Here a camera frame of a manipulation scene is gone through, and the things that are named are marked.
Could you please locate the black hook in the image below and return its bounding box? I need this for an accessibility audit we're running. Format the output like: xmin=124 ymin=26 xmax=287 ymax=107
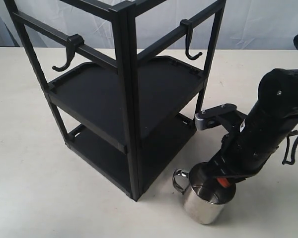
xmin=180 ymin=19 xmax=203 ymax=60
xmin=52 ymin=34 xmax=84 ymax=72

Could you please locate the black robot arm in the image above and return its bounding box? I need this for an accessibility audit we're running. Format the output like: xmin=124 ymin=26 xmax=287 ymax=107
xmin=205 ymin=68 xmax=298 ymax=187

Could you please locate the black metal shelf rack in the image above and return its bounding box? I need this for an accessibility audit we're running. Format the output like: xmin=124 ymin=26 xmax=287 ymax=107
xmin=5 ymin=0 xmax=225 ymax=200

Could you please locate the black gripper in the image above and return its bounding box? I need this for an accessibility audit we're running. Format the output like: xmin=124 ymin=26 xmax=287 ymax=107
xmin=207 ymin=116 xmax=280 ymax=188

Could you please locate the stainless steel mug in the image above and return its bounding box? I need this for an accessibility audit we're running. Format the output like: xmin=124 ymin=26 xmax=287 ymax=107
xmin=172 ymin=162 xmax=236 ymax=225

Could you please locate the white backdrop cloth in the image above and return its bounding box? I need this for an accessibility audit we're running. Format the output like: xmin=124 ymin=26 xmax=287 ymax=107
xmin=0 ymin=0 xmax=298 ymax=50

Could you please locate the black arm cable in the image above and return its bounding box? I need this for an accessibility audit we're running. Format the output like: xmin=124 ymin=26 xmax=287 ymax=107
xmin=282 ymin=122 xmax=298 ymax=166

